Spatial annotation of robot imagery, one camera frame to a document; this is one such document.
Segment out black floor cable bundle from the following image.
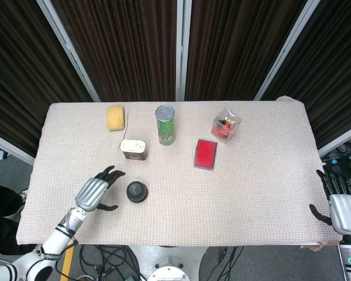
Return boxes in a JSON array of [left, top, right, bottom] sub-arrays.
[[206, 245, 244, 281], [321, 139, 351, 165], [78, 245, 142, 281]]

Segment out black dice cup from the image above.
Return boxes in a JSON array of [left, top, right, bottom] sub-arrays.
[[126, 180, 149, 201]]

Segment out beige waffle tablecloth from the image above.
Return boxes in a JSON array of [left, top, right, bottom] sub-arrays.
[[15, 96, 343, 249]]

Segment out green chips tube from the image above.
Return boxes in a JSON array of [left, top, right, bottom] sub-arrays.
[[155, 105, 176, 146]]

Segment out dark luncheon meat can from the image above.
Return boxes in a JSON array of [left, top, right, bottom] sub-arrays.
[[119, 139, 149, 161]]

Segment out red playing card case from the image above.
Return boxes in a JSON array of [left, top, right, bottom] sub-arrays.
[[193, 138, 218, 170]]

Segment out yellow floor tape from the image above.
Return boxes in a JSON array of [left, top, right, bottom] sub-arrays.
[[60, 245, 75, 281]]

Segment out aluminium partition post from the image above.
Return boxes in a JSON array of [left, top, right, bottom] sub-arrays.
[[36, 0, 101, 102], [253, 0, 322, 101], [175, 0, 192, 102]]

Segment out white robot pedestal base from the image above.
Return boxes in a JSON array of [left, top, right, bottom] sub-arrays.
[[128, 245, 213, 281]]

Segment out aluminium partition bottom rail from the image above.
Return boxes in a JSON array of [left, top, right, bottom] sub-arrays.
[[318, 121, 351, 157], [0, 130, 35, 166]]

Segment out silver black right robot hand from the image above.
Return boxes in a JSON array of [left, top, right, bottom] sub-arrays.
[[309, 169, 351, 235]]

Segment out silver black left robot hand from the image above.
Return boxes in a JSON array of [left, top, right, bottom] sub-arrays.
[[74, 165, 126, 213]]

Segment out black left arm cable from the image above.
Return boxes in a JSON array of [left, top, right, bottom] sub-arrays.
[[54, 225, 79, 273]]

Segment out yellow sponge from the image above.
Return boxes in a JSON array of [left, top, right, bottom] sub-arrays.
[[106, 105, 126, 132]]

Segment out dark brown ribbed partition panel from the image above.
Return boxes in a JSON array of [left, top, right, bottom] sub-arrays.
[[261, 0, 351, 149], [51, 0, 178, 102], [184, 0, 307, 102], [0, 0, 95, 157]]

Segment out clear box with red pieces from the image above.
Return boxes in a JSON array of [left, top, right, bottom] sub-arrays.
[[211, 107, 242, 145]]

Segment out black round tray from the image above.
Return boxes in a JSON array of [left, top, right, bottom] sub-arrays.
[[126, 187, 149, 203]]

